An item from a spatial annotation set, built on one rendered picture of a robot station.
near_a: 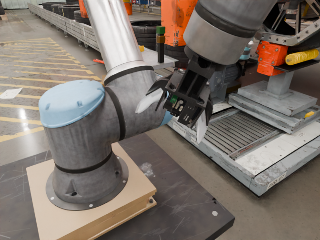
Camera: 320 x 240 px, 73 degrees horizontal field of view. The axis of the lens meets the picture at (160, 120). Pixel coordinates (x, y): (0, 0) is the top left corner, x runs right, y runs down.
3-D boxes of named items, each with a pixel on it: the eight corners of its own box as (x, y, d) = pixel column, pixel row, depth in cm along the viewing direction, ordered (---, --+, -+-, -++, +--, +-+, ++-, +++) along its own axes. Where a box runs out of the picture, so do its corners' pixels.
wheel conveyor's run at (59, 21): (109, 34, 468) (107, 14, 448) (68, 38, 428) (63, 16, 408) (51, 11, 958) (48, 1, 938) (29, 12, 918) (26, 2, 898)
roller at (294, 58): (319, 58, 129) (322, 48, 126) (291, 67, 115) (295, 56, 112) (308, 56, 133) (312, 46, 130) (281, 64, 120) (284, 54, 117)
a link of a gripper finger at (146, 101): (118, 114, 43) (154, 99, 38) (130, 98, 47) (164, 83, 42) (127, 126, 44) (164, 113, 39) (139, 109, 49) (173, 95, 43)
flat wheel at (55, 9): (53, 16, 524) (50, 5, 512) (53, 14, 577) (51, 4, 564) (82, 15, 547) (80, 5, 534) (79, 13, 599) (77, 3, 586)
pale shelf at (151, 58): (173, 66, 137) (173, 61, 136) (150, 71, 129) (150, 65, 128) (140, 52, 168) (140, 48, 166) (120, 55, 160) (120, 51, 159)
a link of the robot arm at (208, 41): (200, -1, 33) (257, 27, 33) (187, 30, 37) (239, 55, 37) (188, 14, 27) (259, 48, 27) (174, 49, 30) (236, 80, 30)
